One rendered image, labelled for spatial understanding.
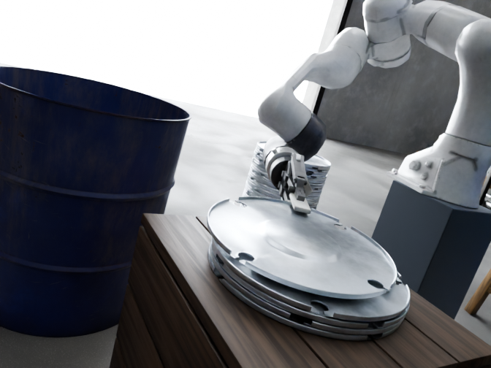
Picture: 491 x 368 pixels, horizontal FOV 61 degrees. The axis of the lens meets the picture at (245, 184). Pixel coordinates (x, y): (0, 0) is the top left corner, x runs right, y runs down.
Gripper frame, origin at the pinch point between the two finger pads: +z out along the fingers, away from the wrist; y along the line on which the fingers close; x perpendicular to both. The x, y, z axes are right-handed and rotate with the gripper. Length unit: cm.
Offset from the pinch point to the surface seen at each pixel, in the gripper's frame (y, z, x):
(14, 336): -39, 2, -47
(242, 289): -1.3, 27.7, -10.7
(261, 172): -18, -72, 2
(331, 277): 0.6, 23.9, 0.7
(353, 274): 0.5, 21.7, 4.4
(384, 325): -0.7, 29.9, 6.4
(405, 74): 28, -524, 227
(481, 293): -36, -52, 86
